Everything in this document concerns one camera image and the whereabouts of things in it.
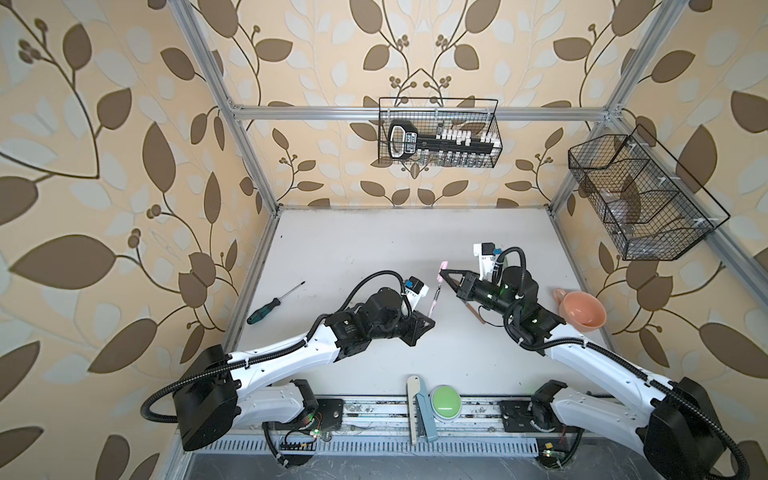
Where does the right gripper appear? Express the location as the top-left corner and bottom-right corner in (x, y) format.
(441, 268), (518, 324)

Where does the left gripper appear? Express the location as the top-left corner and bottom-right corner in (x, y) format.
(368, 306), (440, 347)

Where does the pink pen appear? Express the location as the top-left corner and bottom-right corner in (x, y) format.
(428, 282), (442, 317)

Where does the brown pen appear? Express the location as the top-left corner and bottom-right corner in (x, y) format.
(464, 302), (486, 325)

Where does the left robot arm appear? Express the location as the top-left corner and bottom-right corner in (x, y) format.
(140, 271), (435, 451)

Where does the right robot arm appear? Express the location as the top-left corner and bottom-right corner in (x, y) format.
(439, 249), (751, 479)

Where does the green push button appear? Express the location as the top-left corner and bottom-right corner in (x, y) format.
(429, 385), (462, 422)

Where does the pink cup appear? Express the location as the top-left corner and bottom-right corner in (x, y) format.
(553, 289), (607, 332)

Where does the black tool in basket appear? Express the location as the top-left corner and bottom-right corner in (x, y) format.
(383, 120), (502, 160)

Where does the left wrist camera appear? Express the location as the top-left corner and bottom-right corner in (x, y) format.
(403, 276), (429, 309)

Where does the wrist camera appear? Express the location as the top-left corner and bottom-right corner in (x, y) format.
(403, 276), (429, 309)
(473, 242), (505, 284)

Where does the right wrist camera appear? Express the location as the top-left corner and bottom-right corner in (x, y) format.
(473, 242), (505, 284)

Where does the grey bracket tool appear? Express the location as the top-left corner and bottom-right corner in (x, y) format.
(406, 375), (438, 446)

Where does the green handled screwdriver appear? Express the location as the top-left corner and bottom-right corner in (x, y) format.
(246, 281), (305, 325)

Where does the rear wire basket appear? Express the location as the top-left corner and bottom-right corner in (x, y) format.
(377, 96), (503, 169)

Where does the side wire basket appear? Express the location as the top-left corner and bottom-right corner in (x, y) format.
(568, 125), (731, 261)

